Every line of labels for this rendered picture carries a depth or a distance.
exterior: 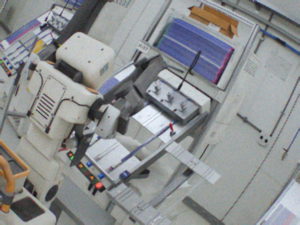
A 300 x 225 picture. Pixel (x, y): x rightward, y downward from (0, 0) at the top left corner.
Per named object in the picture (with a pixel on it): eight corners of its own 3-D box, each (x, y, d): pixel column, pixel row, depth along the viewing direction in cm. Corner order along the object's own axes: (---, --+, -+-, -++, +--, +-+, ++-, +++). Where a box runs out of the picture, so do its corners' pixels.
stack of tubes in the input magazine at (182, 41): (213, 84, 205) (232, 47, 199) (155, 47, 233) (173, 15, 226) (221, 87, 215) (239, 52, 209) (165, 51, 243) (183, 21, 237)
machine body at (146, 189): (104, 249, 224) (142, 193, 209) (53, 192, 261) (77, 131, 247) (154, 236, 276) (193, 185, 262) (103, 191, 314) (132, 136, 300)
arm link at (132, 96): (122, 99, 126) (130, 112, 127) (138, 84, 132) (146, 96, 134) (107, 104, 133) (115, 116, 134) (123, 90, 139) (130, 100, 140)
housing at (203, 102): (201, 122, 216) (201, 106, 205) (146, 83, 242) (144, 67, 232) (209, 114, 219) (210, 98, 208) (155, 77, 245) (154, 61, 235)
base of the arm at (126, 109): (99, 102, 123) (127, 120, 120) (113, 89, 128) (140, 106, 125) (97, 118, 129) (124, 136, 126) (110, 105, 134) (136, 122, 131)
